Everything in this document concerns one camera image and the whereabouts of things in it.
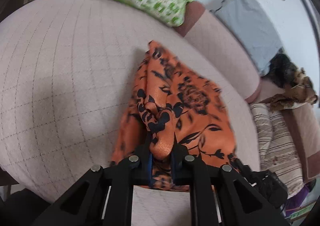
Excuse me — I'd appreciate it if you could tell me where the black fuzzy garment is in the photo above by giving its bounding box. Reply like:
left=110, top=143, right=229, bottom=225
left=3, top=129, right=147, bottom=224
left=266, top=54, right=298, bottom=88

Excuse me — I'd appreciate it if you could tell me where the grey pillow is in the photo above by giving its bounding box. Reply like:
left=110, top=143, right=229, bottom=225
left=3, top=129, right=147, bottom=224
left=211, top=0, right=283, bottom=76

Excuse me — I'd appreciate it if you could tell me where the beige striped floral cushion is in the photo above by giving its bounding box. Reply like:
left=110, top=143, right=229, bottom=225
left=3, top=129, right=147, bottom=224
left=250, top=103, right=304, bottom=198

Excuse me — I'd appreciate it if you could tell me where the pink headboard cushion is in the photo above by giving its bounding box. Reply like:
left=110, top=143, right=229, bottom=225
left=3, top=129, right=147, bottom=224
left=249, top=80, right=319, bottom=183

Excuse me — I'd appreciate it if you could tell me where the pink cylindrical bolster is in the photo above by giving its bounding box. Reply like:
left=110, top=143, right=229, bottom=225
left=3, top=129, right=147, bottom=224
left=174, top=1, right=261, bottom=103

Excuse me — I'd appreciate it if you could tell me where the orange black floral blouse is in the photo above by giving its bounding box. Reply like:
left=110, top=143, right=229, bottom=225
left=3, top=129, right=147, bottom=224
left=111, top=41, right=236, bottom=192

